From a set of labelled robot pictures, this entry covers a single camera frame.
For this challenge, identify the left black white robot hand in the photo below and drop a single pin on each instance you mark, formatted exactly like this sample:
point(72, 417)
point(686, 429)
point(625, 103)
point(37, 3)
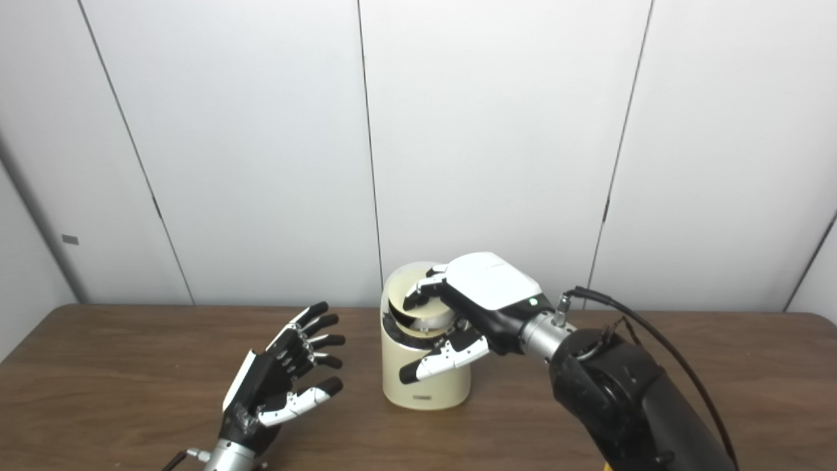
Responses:
point(258, 386)

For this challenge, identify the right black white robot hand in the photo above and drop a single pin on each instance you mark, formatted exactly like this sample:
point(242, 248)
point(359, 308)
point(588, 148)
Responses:
point(490, 284)

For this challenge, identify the cream-colored lidded bin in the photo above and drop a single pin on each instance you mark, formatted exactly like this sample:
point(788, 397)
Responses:
point(425, 389)

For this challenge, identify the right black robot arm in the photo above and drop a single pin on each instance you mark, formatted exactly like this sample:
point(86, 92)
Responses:
point(628, 399)

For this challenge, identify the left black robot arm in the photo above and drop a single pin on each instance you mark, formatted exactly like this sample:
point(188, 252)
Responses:
point(229, 458)

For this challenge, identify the small gray wall label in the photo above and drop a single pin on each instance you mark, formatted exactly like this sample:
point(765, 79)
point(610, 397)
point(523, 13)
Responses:
point(70, 239)

